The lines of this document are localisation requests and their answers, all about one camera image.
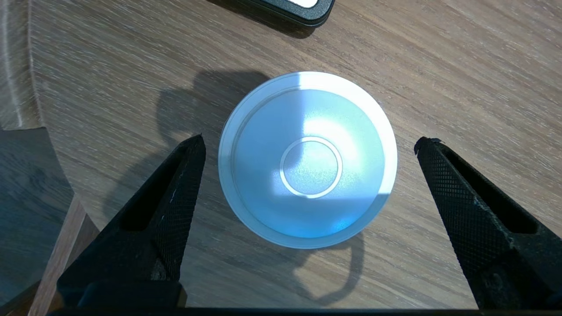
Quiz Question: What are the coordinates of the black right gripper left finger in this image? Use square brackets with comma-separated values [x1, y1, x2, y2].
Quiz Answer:
[56, 134, 207, 308]

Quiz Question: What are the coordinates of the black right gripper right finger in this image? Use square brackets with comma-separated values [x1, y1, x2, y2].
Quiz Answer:
[414, 137, 562, 310]

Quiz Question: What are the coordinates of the white round cylinder speaker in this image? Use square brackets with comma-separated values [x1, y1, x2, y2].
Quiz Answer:
[218, 72, 398, 250]

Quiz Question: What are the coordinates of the round wooden bedside table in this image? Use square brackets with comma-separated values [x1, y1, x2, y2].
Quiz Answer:
[0, 0, 562, 310]

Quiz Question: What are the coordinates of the black white desk telephone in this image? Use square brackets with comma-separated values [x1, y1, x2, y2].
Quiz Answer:
[250, 0, 336, 28]

